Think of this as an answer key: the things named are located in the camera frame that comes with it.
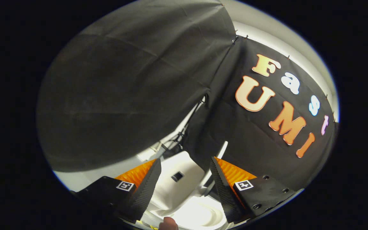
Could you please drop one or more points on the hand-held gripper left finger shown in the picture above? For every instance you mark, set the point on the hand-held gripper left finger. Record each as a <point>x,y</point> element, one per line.
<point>145,195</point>

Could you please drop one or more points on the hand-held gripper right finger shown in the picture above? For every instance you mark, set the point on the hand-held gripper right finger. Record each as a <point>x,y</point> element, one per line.
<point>224,195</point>

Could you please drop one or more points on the backdrop stand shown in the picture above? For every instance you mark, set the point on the backdrop stand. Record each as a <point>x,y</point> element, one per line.
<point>179,135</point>

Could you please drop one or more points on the black backdrop cloth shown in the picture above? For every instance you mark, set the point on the black backdrop cloth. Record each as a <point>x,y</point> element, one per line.
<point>123,89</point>

